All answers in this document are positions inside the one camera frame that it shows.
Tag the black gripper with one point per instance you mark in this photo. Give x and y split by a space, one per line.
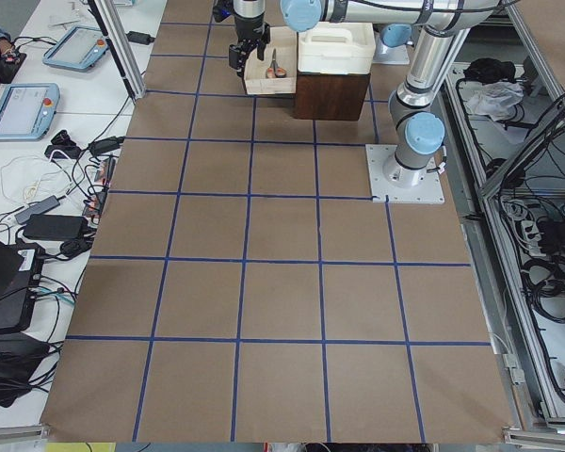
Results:
250 29

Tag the white plastic bin top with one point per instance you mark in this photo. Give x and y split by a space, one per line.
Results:
345 48

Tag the teach pendant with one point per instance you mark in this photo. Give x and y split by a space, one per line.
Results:
78 50
27 111

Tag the white crumpled cloth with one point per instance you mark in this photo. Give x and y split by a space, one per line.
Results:
496 101

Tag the black power brick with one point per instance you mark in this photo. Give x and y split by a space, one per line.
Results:
54 227

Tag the lower teach pendant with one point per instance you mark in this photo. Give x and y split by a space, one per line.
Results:
27 111

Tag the black laptop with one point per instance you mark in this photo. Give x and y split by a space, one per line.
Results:
20 271

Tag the aluminium frame post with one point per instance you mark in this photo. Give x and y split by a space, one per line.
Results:
108 19

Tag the upper teach pendant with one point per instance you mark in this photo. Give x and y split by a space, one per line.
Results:
78 50

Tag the wooden drawer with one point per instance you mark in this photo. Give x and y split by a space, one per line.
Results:
286 42

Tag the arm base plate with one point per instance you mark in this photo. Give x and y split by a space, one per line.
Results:
390 182

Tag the dark wooden cabinet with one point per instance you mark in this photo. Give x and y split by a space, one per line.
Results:
330 97

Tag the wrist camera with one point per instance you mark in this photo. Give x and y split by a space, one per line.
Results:
222 9

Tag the black power adapter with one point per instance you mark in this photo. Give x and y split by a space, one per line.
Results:
140 37

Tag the orange grey scissors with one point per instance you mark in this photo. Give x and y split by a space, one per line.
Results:
274 70

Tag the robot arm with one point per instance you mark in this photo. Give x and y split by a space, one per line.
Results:
444 26

